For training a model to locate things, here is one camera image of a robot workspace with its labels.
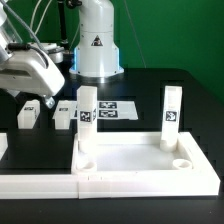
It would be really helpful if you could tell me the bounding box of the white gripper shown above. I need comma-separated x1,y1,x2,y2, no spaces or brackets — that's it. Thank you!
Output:
0,50,65,109

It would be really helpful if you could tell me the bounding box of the white desk tabletop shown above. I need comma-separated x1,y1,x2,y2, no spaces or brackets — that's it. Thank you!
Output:
71,132,203,174

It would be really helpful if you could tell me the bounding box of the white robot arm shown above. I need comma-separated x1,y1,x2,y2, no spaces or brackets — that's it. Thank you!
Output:
0,0,124,108

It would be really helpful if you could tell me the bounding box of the white part at left edge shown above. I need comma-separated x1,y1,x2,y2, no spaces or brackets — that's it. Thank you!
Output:
0,133,8,160

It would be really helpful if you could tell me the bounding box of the white L-shaped obstacle fixture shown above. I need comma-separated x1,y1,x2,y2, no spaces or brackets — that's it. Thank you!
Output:
0,131,222,200

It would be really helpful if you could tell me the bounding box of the base plate with fiducial tags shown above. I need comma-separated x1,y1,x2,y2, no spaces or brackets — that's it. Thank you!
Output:
67,100,139,121

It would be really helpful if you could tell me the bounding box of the black camera cable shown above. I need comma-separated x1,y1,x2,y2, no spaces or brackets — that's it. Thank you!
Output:
7,42,50,70

